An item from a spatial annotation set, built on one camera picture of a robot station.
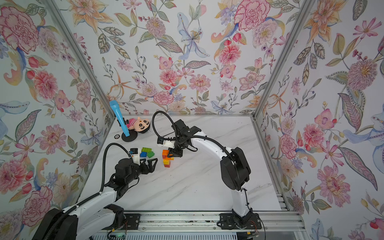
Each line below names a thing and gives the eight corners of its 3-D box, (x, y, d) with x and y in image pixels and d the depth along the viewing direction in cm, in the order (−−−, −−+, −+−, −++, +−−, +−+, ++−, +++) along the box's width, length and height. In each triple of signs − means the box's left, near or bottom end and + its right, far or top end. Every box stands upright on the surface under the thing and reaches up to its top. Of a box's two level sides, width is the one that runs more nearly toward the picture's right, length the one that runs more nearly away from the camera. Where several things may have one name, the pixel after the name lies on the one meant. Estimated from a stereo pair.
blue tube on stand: (131, 146, 104) (116, 118, 83) (124, 130, 114) (109, 101, 92) (135, 144, 106) (121, 116, 84) (128, 128, 115) (114, 99, 93)
